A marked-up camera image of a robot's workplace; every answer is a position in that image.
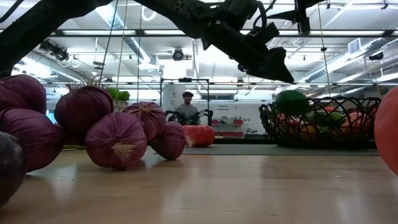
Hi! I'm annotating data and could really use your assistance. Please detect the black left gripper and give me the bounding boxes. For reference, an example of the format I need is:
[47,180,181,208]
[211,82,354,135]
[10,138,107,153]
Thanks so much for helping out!
[201,23,295,84]

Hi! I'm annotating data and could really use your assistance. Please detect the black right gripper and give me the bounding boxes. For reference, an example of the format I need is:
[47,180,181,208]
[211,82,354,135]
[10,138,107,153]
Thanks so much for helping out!
[266,0,312,35]

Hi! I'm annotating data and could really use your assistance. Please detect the green bell pepper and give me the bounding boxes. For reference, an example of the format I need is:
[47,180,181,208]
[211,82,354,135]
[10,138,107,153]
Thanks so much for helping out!
[274,89,310,117]

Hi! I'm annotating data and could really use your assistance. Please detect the green cucumber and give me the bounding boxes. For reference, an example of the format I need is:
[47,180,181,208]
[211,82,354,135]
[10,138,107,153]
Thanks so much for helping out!
[326,111,347,127]

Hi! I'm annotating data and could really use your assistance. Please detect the dark wire basket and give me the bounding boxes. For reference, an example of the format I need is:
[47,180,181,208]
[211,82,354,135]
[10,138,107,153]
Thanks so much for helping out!
[258,96,382,149]

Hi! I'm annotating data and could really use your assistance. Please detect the red onion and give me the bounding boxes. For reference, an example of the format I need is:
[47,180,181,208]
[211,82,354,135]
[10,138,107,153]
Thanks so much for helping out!
[0,107,65,173]
[84,111,148,170]
[0,73,47,114]
[123,101,167,143]
[0,131,27,208]
[53,83,114,146]
[147,121,195,161]

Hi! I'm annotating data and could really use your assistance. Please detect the round orange fruit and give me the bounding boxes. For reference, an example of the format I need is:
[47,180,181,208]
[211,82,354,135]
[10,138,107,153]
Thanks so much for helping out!
[373,85,398,177]

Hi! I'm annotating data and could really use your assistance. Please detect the white ceiling air vent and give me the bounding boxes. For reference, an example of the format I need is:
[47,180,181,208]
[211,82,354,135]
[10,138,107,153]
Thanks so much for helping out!
[348,37,363,55]

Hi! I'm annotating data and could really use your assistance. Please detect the red and white storage shelf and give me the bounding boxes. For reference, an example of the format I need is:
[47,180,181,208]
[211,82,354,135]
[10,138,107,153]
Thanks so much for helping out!
[210,117,246,138]

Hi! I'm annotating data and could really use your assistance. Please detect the grey woven placemat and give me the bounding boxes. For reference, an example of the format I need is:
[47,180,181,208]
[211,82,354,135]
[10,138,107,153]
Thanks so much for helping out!
[182,143,381,156]

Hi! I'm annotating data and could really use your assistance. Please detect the person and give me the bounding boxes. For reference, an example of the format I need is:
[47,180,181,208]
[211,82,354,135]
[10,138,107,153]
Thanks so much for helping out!
[174,91,200,126]

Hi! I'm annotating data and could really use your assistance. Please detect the green artificial plant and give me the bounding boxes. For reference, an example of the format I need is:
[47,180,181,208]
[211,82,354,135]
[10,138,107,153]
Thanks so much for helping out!
[104,86,131,102]

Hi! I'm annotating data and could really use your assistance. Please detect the white patterned plant pot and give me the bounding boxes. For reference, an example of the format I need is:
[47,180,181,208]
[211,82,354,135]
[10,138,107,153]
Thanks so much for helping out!
[111,98,129,113]

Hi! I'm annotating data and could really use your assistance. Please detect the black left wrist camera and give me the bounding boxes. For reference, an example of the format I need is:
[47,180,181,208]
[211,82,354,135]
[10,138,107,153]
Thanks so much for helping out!
[248,21,280,45]

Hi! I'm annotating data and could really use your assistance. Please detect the black table edge rail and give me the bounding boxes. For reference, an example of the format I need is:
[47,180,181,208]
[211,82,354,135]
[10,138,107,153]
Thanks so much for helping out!
[214,136,379,146]

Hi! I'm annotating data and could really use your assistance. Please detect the round black ceiling camera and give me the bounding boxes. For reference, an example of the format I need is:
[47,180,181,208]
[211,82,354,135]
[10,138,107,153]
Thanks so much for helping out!
[172,47,185,62]

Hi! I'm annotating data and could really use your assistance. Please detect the white hanging ring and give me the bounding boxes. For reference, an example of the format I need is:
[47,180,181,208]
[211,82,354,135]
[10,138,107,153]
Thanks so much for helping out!
[141,4,157,22]

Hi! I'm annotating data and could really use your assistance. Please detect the black overhead frame beam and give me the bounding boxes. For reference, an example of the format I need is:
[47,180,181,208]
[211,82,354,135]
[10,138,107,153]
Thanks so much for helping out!
[0,29,398,39]

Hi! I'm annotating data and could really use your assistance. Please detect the long black ceiling camera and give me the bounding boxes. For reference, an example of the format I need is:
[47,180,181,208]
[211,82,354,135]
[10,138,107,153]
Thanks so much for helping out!
[39,39,70,62]

